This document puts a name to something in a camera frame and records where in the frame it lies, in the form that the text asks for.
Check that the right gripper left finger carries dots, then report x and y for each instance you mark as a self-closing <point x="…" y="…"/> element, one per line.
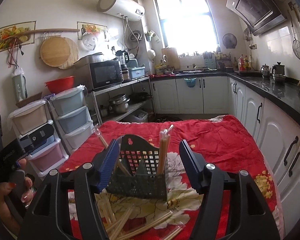
<point x="48" y="216"/>

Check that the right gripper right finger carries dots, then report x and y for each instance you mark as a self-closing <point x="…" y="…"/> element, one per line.
<point x="249" y="216"/>

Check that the chopsticks pair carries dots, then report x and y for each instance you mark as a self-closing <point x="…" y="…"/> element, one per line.
<point x="146" y="227"/>
<point x="164" y="140"/>

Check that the left hand painted nails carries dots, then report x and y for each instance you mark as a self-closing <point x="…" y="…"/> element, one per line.
<point x="8" y="210"/>

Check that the beige top drawer tower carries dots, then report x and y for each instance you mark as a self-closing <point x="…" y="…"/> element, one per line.
<point x="35" y="122"/>

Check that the blue top drawer tower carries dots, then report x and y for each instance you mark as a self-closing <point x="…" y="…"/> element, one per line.
<point x="71" y="116"/>

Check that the chopsticks pair on blanket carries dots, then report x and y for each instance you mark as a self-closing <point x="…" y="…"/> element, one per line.
<point x="146" y="227"/>

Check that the red floral blanket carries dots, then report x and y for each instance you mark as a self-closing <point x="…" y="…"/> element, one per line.
<point x="222" y="140"/>

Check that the white lower cabinets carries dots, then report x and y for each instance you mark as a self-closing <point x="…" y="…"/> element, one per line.
<point x="276" y="133"/>

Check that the red plastic basin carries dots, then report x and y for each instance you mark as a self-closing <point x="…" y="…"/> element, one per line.
<point x="60" y="85"/>

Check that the leaning chopsticks in basket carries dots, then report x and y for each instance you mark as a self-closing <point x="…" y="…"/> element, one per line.
<point x="107" y="161"/>

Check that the dark green utensil basket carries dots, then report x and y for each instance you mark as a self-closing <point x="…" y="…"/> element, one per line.
<point x="140" y="159"/>

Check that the round bamboo tray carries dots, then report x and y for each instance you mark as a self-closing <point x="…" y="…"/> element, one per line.
<point x="59" y="52"/>

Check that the black microwave oven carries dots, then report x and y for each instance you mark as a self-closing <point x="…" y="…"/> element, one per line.
<point x="98" y="75"/>

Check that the steel pot on shelf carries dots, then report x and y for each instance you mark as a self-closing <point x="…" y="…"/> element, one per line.
<point x="119" y="104"/>

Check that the black countertop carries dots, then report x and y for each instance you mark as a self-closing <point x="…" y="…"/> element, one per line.
<point x="285" y="96"/>

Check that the metal shelf rack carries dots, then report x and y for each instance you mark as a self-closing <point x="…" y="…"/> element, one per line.
<point x="138" y="90"/>

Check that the steel kettle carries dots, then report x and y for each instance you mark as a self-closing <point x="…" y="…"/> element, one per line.
<point x="278" y="72"/>

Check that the mesh strainer hanging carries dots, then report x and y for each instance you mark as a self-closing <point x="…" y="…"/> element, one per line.
<point x="296" y="31"/>

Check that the white water heater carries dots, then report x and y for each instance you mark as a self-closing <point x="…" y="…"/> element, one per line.
<point x="122" y="8"/>

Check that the black range hood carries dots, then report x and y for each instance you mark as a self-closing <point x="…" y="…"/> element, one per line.
<point x="259" y="15"/>

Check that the window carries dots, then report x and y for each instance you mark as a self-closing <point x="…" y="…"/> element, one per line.
<point x="187" y="26"/>

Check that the fruit picture on wall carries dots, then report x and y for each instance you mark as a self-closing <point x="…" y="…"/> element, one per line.
<point x="96" y="29"/>

